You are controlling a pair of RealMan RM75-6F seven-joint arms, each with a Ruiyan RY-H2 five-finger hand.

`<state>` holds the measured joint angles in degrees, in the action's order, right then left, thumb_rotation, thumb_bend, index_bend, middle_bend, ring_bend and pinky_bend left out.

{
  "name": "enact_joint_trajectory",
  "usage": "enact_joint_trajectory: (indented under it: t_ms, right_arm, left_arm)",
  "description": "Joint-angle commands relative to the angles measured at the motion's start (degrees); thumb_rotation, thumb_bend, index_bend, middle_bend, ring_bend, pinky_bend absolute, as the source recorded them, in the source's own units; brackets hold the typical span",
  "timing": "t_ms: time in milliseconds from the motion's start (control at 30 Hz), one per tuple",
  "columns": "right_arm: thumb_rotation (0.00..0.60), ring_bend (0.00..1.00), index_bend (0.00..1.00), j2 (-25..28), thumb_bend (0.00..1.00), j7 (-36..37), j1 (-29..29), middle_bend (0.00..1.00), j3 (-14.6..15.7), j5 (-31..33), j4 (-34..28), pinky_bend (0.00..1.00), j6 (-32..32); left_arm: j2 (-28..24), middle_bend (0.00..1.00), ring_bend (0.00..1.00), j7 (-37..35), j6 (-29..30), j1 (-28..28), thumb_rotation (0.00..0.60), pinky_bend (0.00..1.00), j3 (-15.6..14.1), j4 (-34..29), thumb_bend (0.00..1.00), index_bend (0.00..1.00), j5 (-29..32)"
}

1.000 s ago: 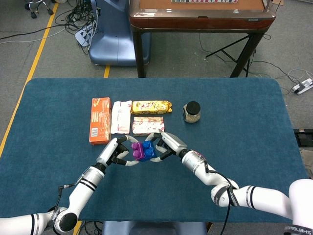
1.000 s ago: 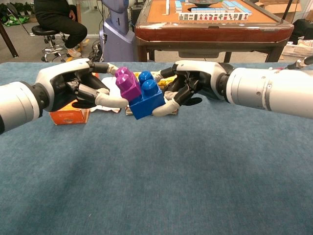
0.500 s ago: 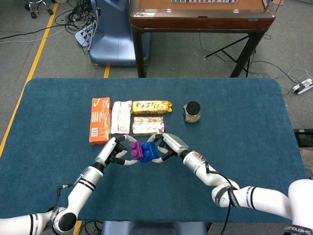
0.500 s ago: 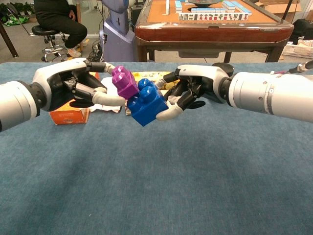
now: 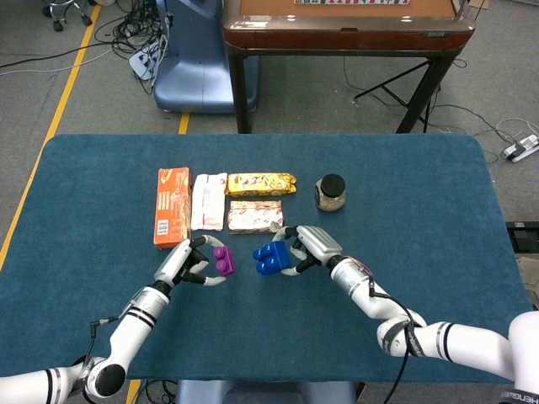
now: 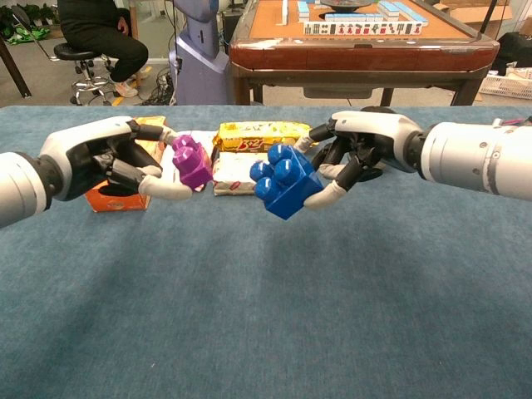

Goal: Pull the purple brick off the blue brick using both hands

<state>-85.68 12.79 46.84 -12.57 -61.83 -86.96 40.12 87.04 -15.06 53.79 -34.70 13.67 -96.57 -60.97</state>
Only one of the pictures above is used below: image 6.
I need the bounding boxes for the seated person in black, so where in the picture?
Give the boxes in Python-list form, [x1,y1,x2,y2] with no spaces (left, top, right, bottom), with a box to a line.
[57,0,150,99]

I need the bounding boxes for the blue felt table cloth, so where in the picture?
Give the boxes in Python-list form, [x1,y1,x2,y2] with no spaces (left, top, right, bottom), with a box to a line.
[0,105,532,399]

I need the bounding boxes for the white plastic basket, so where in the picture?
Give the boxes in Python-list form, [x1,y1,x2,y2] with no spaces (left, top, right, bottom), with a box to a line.
[478,73,532,101]

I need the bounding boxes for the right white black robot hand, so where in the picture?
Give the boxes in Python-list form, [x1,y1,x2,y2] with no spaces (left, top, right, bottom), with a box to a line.
[293,110,425,211]

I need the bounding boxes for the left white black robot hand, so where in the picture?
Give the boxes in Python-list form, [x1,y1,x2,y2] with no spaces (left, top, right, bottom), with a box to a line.
[39,116,195,203]

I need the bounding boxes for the thin black pole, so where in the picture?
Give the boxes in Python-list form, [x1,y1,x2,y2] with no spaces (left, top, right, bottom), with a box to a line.
[480,0,499,41]

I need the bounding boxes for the lilac grey robot base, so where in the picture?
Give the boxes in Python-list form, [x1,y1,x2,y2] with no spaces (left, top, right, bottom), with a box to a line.
[168,0,230,106]

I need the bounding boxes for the glass jar black lid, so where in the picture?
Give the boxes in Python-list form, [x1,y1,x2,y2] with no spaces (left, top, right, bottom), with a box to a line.
[351,106,399,182]

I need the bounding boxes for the dark wooden table leg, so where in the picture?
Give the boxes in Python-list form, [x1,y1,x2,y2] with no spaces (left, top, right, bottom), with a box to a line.
[0,36,32,99]

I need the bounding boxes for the face-up mahjong tile row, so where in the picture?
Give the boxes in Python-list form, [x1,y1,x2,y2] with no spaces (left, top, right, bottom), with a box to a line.
[303,21,424,37]

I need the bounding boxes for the orange cardboard box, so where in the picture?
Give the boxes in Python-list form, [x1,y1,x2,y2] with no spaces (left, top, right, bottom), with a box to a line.
[85,116,170,214]

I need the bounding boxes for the brown cardboard box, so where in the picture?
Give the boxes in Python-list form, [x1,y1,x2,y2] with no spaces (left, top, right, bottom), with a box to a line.
[431,0,515,41]

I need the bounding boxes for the blue toy brick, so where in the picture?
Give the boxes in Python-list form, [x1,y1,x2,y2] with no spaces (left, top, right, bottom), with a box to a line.
[249,143,325,221]

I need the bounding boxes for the purple toy brick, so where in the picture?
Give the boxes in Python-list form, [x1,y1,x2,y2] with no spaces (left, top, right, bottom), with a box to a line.
[170,133,214,193]

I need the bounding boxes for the black bag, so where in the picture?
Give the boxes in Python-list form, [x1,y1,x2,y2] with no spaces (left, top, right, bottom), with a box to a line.
[490,32,532,76]

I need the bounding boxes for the black floor cables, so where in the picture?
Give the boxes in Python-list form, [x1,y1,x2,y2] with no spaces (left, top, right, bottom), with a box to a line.
[139,68,180,106]

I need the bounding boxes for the white red snack packet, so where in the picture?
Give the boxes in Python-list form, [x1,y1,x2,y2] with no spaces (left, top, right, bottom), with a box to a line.
[212,151,269,197]

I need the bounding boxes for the black swivel stool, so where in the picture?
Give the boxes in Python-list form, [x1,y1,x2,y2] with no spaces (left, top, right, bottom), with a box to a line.
[52,43,116,106]

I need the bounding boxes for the black dish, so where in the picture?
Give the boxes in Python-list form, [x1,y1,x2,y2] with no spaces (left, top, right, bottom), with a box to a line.
[319,0,375,12]

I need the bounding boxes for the yellow biscuit packet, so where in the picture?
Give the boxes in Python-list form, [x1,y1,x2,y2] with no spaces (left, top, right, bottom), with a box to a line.
[212,121,319,153]

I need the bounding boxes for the green plants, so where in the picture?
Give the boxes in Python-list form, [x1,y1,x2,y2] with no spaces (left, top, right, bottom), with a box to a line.
[0,2,58,41]

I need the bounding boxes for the brown mahjong table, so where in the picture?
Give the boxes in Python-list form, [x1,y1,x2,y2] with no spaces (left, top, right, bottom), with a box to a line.
[228,0,500,106]

